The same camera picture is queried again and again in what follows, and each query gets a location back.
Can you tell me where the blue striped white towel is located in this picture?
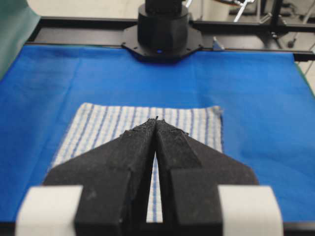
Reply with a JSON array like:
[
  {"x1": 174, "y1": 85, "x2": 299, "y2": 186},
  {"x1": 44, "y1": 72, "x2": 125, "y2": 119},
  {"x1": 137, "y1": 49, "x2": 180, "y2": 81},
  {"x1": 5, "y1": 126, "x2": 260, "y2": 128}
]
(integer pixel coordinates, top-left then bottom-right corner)
[{"x1": 50, "y1": 102, "x2": 224, "y2": 223}]

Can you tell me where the blue table cloth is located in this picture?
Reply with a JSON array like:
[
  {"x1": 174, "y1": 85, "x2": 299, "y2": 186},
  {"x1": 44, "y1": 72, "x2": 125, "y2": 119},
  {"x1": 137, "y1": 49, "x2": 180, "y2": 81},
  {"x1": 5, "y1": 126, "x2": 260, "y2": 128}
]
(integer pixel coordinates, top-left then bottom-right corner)
[{"x1": 0, "y1": 46, "x2": 315, "y2": 221}]

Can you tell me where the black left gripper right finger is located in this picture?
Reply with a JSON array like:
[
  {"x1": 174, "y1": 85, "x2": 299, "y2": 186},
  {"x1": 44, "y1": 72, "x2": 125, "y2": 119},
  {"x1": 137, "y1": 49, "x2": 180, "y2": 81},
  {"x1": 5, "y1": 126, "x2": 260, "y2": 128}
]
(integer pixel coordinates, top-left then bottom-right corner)
[{"x1": 154, "y1": 118, "x2": 283, "y2": 236}]

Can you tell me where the green cloth sheet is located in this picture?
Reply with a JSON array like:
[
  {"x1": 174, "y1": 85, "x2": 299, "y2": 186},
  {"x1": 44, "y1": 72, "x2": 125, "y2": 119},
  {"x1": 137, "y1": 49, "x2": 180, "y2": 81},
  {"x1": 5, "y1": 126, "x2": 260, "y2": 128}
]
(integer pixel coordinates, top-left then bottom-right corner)
[{"x1": 0, "y1": 0, "x2": 40, "y2": 78}]

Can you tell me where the black aluminium table frame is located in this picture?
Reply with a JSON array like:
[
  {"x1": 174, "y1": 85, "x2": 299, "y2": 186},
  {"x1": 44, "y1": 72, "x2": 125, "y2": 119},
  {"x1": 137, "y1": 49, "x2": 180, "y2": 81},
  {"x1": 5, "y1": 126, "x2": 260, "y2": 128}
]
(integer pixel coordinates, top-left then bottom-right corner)
[{"x1": 26, "y1": 16, "x2": 315, "y2": 63}]

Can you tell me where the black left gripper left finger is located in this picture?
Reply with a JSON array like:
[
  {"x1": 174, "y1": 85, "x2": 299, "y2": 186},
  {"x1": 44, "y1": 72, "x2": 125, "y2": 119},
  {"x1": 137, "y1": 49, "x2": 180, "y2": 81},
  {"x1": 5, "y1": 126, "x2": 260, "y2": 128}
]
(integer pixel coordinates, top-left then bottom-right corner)
[{"x1": 15, "y1": 117, "x2": 157, "y2": 236}]

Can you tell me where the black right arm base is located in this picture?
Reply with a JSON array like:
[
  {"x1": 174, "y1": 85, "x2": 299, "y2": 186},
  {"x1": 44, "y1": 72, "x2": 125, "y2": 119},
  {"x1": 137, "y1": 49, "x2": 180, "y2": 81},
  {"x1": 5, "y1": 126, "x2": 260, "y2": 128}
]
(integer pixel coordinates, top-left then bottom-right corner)
[{"x1": 122, "y1": 0, "x2": 203, "y2": 63}]

